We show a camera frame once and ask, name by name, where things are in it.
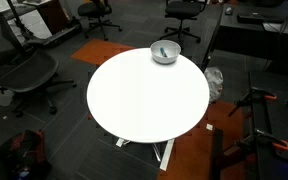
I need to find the brown wooden cabinet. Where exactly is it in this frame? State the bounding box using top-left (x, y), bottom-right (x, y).
top-left (23, 0), bottom-right (73, 35)

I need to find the black keyboard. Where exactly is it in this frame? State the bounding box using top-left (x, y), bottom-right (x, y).
top-left (236, 12), bottom-right (266, 25)

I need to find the white metal table base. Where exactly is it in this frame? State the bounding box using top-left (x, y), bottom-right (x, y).
top-left (115, 137), bottom-right (177, 173)

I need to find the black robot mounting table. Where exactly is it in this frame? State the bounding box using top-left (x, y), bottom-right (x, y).
top-left (248, 69), bottom-right (288, 180)

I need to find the black swivel office chair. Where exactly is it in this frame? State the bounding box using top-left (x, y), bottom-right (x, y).
top-left (77, 0), bottom-right (123, 42)
top-left (159, 0), bottom-right (209, 44)

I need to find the black kick scooter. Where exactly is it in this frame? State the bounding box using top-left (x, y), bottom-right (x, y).
top-left (5, 0), bottom-right (83, 48)

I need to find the black upright post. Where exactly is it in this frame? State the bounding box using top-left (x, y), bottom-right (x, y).
top-left (210, 128), bottom-right (226, 180)

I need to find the black mesh office chair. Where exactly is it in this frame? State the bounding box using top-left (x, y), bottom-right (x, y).
top-left (0, 4), bottom-right (78, 118)

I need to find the white plastic bag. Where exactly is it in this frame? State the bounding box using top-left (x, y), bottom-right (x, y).
top-left (203, 66), bottom-right (224, 104)

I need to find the black hanging cable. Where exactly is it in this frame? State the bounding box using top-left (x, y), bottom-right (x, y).
top-left (263, 19), bottom-right (287, 73)

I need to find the red black bag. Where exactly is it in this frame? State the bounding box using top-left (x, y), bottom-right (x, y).
top-left (0, 129), bottom-right (52, 180)

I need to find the grey metal bowl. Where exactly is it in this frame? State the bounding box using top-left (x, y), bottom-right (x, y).
top-left (149, 39), bottom-right (182, 65)

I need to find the black desk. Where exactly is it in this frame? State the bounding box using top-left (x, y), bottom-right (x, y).
top-left (200, 1), bottom-right (288, 79)

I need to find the black orange bar clamp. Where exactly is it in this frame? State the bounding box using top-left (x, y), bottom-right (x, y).
top-left (235, 128), bottom-right (288, 156)
top-left (227, 85), bottom-right (278, 118)

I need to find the white desk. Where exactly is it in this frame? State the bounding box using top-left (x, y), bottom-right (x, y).
top-left (0, 0), bottom-right (53, 40)

